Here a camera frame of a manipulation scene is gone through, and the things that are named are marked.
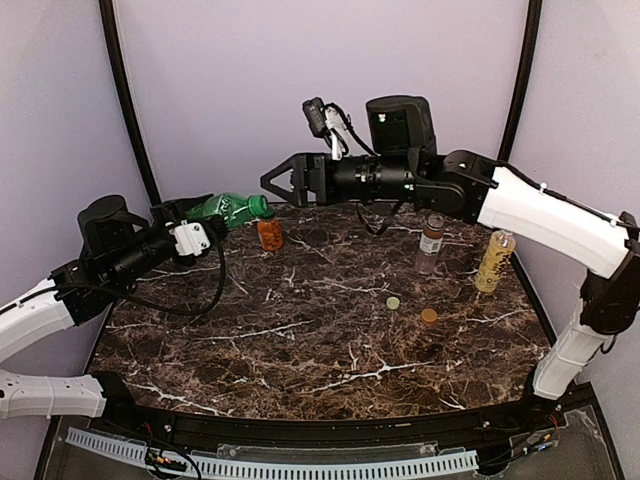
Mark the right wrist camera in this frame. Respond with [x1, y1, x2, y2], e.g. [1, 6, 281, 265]
[302, 97, 350, 161]

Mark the black front rail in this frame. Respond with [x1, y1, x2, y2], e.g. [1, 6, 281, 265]
[91, 371, 577, 451]

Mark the black frame post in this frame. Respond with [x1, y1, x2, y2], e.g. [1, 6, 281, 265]
[98, 0, 162, 206]
[492, 0, 544, 162]

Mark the green bottle cap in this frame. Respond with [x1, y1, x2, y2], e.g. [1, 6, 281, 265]
[247, 195, 269, 217]

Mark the cream white bottle cap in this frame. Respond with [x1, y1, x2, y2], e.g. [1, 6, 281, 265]
[386, 296, 400, 310]

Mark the brown coffee glass bottle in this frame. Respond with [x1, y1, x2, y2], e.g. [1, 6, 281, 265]
[415, 213, 444, 275]

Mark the green plastic bottle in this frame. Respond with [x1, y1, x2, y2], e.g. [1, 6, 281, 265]
[186, 193, 266, 230]

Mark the white slotted cable duct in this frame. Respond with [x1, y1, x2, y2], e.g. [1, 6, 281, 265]
[65, 427, 479, 479]

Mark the left black frame post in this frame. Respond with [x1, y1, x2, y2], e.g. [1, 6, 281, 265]
[98, 0, 162, 206]

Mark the gold brown bottle cap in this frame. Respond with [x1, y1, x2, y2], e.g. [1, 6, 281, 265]
[420, 308, 438, 324]

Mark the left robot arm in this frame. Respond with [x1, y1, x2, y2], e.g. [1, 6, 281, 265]
[1, 195, 229, 420]

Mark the orange juice bottle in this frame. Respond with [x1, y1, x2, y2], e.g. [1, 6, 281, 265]
[257, 212, 284, 252]

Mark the large yellow tea bottle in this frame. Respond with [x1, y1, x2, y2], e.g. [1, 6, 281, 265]
[474, 230, 516, 294]

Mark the right black frame post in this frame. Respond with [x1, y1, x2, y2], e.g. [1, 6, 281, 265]
[492, 0, 544, 162]

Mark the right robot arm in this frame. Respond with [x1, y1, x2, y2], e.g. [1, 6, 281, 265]
[260, 95, 639, 401]

